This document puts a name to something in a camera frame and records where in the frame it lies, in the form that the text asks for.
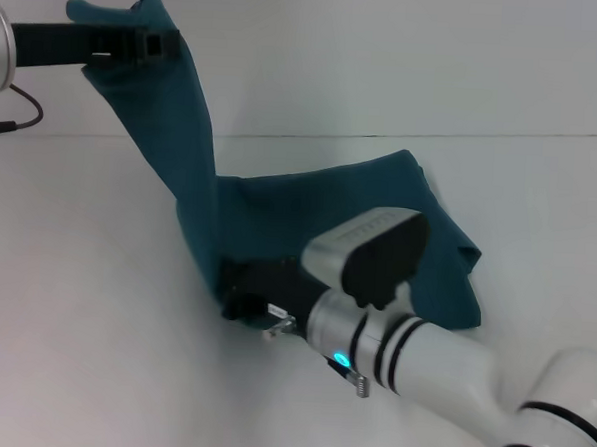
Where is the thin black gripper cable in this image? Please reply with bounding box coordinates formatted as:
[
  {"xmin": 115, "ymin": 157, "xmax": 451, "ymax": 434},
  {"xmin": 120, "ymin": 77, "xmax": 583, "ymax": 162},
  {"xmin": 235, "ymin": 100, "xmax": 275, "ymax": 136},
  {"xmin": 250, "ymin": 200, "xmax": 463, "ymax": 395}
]
[{"xmin": 0, "ymin": 82, "xmax": 46, "ymax": 142}]

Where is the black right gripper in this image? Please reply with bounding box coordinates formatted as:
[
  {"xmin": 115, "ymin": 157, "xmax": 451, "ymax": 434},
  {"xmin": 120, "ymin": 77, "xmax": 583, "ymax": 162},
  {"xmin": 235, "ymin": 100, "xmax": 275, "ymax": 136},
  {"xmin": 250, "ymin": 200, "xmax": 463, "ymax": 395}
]
[{"xmin": 212, "ymin": 251, "xmax": 329, "ymax": 337}]

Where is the teal t-shirt with FREE print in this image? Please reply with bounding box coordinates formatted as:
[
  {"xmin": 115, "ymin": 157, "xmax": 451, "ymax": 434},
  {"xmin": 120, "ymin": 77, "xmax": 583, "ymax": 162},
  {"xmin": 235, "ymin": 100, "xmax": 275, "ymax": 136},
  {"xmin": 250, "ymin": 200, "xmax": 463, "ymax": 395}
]
[{"xmin": 48, "ymin": 0, "xmax": 500, "ymax": 340}]

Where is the silver cable connector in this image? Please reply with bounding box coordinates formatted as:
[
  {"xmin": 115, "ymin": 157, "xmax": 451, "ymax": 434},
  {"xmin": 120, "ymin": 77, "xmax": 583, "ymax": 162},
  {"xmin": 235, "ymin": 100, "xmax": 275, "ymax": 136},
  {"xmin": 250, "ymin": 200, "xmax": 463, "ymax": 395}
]
[
  {"xmin": 344, "ymin": 369, "xmax": 373, "ymax": 401},
  {"xmin": 261, "ymin": 314, "xmax": 300, "ymax": 343}
]

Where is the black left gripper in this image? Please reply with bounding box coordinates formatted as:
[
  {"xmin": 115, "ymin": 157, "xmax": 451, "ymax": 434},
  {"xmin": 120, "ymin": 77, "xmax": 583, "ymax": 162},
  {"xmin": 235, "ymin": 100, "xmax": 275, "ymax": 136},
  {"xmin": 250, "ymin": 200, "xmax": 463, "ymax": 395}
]
[{"xmin": 8, "ymin": 17, "xmax": 183, "ymax": 77}]

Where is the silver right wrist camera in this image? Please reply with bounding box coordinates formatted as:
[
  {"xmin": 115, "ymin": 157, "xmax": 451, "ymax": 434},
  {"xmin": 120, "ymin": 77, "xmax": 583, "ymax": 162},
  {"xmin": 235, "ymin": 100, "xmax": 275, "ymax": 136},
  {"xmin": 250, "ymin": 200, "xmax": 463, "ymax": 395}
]
[{"xmin": 298, "ymin": 202, "xmax": 433, "ymax": 315}]

